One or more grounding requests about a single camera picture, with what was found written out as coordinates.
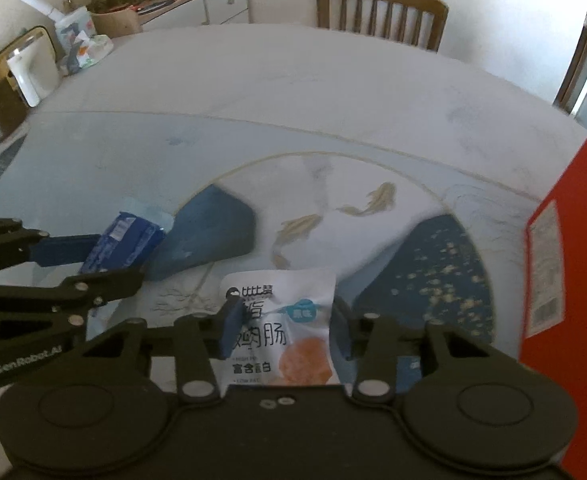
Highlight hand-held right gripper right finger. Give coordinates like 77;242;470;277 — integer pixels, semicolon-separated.
331;295;505;404

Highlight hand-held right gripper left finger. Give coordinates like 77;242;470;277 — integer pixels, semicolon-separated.
81;294;245;404

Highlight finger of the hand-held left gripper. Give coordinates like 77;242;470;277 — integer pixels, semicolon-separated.
0;217;105;282
0;264;145;357

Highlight white sausage packet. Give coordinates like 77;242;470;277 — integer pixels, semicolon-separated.
220;269;345;387

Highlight blue snack packet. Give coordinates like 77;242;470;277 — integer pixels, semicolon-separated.
78;199;174;276

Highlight red cardboard box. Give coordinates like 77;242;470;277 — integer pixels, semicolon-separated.
518;135;587;480

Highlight white marble desktop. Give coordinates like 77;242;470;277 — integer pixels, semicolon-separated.
0;22;587;461

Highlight blue printed table mat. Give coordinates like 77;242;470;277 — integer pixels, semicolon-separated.
0;107;539;361

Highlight white electric kettle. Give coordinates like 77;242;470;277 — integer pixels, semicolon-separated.
6;40;60;107

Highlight opened patterned tissue pack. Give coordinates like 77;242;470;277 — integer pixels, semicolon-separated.
66;30;114;76

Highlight yellow tray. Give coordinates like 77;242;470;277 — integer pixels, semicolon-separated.
0;26;49;84

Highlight patterned paper canister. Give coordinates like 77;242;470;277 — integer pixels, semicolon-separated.
54;6;95;52

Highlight brown cardboard box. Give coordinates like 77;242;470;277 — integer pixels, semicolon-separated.
91;7;142;39

